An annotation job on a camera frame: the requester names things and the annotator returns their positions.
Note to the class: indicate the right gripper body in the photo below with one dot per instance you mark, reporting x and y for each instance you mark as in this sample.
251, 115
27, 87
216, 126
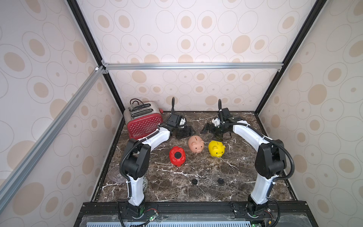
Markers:
214, 129

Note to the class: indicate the diagonal aluminium rail left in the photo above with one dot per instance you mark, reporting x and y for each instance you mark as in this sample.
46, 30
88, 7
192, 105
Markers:
25, 167

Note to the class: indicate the pink piggy bank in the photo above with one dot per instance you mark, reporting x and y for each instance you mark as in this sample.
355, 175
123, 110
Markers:
196, 144

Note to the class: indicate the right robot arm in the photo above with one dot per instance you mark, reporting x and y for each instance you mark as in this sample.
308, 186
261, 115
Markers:
273, 162

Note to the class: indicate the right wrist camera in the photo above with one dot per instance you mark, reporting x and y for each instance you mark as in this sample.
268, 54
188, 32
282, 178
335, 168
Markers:
216, 122

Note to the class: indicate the horizontal aluminium rail back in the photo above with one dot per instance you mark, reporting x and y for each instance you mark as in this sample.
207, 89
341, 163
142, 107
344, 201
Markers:
199, 66

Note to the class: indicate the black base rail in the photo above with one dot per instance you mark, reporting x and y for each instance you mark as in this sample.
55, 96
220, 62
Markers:
195, 214

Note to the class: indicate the yellow piggy bank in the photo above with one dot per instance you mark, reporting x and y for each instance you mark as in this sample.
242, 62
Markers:
216, 149

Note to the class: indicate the red piggy bank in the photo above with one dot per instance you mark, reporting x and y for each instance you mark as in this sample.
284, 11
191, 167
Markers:
173, 160

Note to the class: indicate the clear glass cup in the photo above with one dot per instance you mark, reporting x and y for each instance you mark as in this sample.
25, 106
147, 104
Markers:
115, 175

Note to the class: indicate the speckled stone egg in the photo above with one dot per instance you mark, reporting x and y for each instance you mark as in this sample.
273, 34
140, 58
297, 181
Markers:
145, 183

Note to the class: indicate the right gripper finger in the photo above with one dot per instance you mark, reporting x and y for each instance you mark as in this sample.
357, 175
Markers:
218, 136
208, 128

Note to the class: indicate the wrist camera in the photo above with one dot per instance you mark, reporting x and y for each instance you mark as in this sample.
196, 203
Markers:
216, 122
182, 122

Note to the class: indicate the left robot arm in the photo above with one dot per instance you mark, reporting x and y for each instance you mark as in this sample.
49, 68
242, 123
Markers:
135, 161

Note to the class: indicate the red metal toaster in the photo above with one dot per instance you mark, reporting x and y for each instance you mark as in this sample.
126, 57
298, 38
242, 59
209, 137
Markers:
142, 118

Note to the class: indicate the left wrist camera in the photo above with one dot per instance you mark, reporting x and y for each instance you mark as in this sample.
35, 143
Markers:
182, 122

